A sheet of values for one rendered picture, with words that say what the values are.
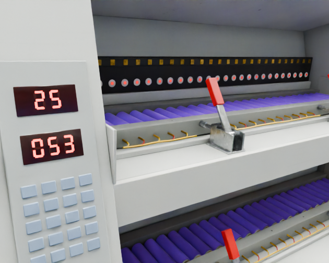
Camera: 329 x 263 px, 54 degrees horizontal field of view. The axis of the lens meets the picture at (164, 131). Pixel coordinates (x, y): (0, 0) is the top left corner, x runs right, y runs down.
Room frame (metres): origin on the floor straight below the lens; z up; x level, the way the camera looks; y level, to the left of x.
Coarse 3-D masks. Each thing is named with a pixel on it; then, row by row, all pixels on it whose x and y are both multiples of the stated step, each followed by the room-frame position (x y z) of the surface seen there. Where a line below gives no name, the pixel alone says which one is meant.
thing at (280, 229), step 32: (256, 192) 0.61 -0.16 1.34; (288, 192) 0.63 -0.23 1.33; (320, 192) 0.64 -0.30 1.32; (128, 224) 0.47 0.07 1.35; (160, 224) 0.49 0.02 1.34; (192, 224) 0.50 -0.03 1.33; (224, 224) 0.51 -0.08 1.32; (256, 224) 0.52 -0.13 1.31; (288, 224) 0.51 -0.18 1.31; (320, 224) 0.56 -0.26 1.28; (128, 256) 0.42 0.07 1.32; (160, 256) 0.43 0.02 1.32; (192, 256) 0.43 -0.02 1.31; (224, 256) 0.43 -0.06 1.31; (256, 256) 0.47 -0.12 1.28; (288, 256) 0.47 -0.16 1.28; (320, 256) 0.47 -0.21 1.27
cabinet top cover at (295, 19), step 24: (96, 0) 0.43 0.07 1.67; (120, 0) 0.44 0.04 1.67; (144, 0) 0.45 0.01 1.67; (168, 0) 0.46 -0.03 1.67; (192, 0) 0.47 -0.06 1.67; (216, 0) 0.48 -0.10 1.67; (240, 0) 0.50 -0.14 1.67; (264, 0) 0.51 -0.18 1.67; (288, 0) 0.52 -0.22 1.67; (312, 0) 0.54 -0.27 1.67; (216, 24) 0.62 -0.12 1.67; (240, 24) 0.64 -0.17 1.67; (264, 24) 0.66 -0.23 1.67; (288, 24) 0.68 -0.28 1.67; (312, 24) 0.71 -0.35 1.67
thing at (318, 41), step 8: (328, 24) 0.72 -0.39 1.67; (304, 32) 0.77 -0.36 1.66; (312, 32) 0.75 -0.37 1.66; (320, 32) 0.74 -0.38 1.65; (328, 32) 0.72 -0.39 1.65; (304, 40) 0.77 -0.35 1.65; (312, 40) 0.75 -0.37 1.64; (320, 40) 0.74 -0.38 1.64; (328, 40) 0.72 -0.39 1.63; (312, 48) 0.76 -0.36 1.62; (320, 48) 0.74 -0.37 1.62; (328, 48) 0.72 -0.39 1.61; (312, 56) 0.76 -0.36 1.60; (320, 56) 0.74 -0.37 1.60; (328, 56) 0.72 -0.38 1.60; (312, 64) 0.76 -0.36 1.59; (320, 64) 0.74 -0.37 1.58; (328, 64) 0.73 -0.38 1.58; (312, 72) 0.76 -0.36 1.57; (320, 72) 0.74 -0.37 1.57; (328, 72) 0.73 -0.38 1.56; (312, 80) 0.76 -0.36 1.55; (312, 88) 0.76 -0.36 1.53; (320, 168) 0.76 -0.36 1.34
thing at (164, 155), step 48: (144, 96) 0.50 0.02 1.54; (192, 96) 0.55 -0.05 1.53; (240, 96) 0.59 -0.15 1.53; (288, 96) 0.64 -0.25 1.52; (144, 144) 0.36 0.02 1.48; (192, 144) 0.38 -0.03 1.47; (240, 144) 0.37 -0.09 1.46; (288, 144) 0.41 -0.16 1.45; (144, 192) 0.30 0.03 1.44; (192, 192) 0.33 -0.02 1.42
